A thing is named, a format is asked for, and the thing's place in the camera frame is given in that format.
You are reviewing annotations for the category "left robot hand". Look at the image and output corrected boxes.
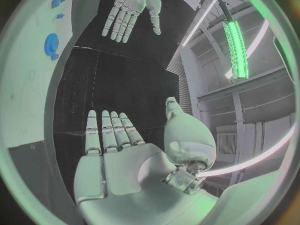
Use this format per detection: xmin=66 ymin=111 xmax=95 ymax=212
xmin=101 ymin=0 xmax=163 ymax=44

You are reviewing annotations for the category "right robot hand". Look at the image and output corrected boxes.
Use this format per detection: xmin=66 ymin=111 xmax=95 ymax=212
xmin=73 ymin=96 xmax=220 ymax=225

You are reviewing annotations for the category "white task board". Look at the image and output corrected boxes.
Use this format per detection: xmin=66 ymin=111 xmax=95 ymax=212
xmin=0 ymin=0 xmax=107 ymax=149

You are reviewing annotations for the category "blue gear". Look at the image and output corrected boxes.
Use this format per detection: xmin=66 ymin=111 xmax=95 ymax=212
xmin=43 ymin=33 xmax=59 ymax=57

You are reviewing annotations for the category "glowing light bar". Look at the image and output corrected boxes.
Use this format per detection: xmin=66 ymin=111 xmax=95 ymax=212
xmin=220 ymin=19 xmax=250 ymax=80

